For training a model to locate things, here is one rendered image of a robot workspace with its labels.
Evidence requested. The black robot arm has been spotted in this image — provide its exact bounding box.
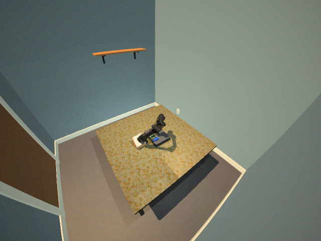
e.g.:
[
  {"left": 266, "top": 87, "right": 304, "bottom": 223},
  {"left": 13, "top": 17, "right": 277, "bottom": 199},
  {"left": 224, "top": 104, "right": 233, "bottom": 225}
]
[{"left": 137, "top": 113, "right": 166, "bottom": 143}]

